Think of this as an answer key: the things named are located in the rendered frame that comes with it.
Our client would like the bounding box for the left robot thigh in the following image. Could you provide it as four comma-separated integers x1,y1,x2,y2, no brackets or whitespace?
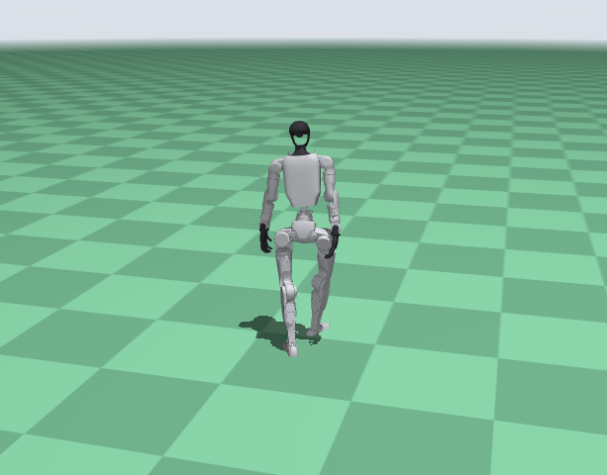
274,227,297,301

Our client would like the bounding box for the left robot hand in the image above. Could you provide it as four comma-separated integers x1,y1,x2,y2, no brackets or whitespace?
259,223,272,253

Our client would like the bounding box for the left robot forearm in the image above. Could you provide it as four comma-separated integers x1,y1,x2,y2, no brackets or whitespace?
259,190,274,229

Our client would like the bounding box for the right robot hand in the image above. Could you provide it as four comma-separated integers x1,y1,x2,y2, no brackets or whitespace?
324,225,341,258

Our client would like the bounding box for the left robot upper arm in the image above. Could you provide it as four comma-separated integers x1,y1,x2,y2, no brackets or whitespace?
266,158,283,202

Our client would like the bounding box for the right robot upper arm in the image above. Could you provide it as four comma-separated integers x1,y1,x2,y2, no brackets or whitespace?
318,155,336,202

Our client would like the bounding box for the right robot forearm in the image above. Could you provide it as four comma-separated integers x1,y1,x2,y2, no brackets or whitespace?
327,190,341,232

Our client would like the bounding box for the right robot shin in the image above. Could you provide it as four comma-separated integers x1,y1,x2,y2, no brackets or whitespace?
311,278,330,331

